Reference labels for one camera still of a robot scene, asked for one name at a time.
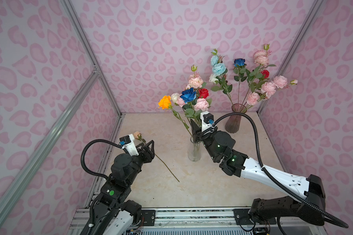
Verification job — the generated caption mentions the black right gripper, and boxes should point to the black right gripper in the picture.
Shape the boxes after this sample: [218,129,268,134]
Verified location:
[190,118,222,161]

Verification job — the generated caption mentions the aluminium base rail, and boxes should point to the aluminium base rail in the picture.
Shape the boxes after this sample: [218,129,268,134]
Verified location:
[66,206,327,235]

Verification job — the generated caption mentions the red rose stem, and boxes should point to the red rose stem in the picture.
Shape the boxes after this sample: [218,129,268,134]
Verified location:
[261,70,270,79]

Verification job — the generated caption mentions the pink rose spray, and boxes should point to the pink rose spray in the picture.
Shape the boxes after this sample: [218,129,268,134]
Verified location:
[246,92,261,108]
[185,65,204,90]

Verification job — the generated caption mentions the aluminium frame profile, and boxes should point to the aluminium frame profile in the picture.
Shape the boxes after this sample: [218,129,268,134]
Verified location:
[0,1,117,235]
[257,0,326,115]

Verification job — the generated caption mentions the peach rose stem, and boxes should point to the peach rose stem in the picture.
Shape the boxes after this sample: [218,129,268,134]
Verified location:
[133,131,180,182]

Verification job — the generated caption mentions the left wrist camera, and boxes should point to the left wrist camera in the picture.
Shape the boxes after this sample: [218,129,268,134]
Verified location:
[119,134,139,156]

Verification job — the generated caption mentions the pink rose spray stem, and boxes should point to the pink rose spray stem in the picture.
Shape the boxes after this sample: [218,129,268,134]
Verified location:
[246,44,275,92]

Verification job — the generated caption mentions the pale pink white flower bunch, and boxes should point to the pale pink white flower bunch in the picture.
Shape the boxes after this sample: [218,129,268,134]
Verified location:
[176,98,212,118]

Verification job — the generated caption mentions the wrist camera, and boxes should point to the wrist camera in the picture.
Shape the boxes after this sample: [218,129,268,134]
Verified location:
[200,111,214,132]
[119,134,139,156]

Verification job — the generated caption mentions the light blue flower spray stem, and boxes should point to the light blue flower spray stem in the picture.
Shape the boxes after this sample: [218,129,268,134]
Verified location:
[210,49,234,105]

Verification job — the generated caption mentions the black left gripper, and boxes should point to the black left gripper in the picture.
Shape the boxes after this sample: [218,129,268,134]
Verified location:
[125,139,155,187]

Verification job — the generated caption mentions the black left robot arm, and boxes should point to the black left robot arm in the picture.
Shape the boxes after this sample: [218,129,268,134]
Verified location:
[80,136,155,235]

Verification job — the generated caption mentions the purple ribbed glass vase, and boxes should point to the purple ribbed glass vase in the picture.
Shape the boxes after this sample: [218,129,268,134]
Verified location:
[225,103,247,133]

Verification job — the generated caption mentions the white rose stem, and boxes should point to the white rose stem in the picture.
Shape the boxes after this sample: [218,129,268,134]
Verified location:
[209,73,219,84]
[171,93,180,103]

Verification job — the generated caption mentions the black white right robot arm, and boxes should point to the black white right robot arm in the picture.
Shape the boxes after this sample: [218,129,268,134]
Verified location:
[190,111,349,229]

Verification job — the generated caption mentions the blue rose stem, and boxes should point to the blue rose stem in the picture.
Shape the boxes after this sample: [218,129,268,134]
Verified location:
[233,58,246,103]

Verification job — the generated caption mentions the orange rose stem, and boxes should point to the orange rose stem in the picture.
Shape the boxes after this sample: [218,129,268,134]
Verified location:
[158,96,192,137]

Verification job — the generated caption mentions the aluminium frame profile right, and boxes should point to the aluminium frame profile right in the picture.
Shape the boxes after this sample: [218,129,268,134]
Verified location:
[257,0,326,115]

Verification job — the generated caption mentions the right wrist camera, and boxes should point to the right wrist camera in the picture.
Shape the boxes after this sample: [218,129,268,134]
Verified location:
[200,111,214,132]

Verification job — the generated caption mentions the clear glass vase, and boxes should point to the clear glass vase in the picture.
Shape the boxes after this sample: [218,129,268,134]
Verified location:
[187,137,202,162]

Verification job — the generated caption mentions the aluminium frame profile left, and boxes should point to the aluminium frame profile left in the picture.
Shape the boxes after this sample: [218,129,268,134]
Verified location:
[0,1,117,235]

